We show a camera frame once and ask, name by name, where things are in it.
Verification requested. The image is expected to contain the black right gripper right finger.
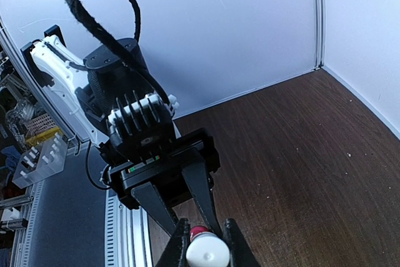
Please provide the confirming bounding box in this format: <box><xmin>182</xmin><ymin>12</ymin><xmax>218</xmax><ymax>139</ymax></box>
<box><xmin>222</xmin><ymin>218</ymin><xmax>259</xmax><ymax>267</ymax></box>

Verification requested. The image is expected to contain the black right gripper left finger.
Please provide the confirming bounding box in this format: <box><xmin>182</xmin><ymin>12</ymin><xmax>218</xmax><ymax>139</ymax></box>
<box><xmin>157</xmin><ymin>218</ymin><xmax>191</xmax><ymax>267</ymax></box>

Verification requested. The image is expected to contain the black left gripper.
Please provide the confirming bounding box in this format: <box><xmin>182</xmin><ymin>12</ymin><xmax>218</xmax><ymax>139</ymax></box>
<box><xmin>102</xmin><ymin>128</ymin><xmax>223</xmax><ymax>236</ymax></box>

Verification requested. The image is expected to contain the white nail polish cap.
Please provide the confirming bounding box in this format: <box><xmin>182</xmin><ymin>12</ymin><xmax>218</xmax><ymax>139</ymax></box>
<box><xmin>186</xmin><ymin>233</ymin><xmax>230</xmax><ymax>267</ymax></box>

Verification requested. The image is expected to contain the red nail polish bottle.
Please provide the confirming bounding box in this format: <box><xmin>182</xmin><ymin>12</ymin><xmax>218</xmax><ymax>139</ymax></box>
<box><xmin>190</xmin><ymin>225</ymin><xmax>214</xmax><ymax>242</ymax></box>

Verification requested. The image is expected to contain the clear plastic parts bin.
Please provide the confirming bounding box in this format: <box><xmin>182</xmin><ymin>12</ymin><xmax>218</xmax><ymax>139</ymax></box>
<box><xmin>12</xmin><ymin>132</ymin><xmax>68</xmax><ymax>189</ymax></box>

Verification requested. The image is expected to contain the aluminium front frame rail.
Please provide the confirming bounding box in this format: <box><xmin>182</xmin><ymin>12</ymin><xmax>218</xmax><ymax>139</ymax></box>
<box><xmin>11</xmin><ymin>178</ymin><xmax>153</xmax><ymax>266</ymax></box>

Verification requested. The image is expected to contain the black braided left cable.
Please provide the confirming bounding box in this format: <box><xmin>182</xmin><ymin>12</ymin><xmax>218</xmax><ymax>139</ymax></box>
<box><xmin>57</xmin><ymin>0</ymin><xmax>171</xmax><ymax>105</ymax></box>

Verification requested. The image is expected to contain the left aluminium corner post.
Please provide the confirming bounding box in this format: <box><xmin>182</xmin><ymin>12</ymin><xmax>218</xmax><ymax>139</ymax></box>
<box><xmin>314</xmin><ymin>0</ymin><xmax>326</xmax><ymax>70</ymax></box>

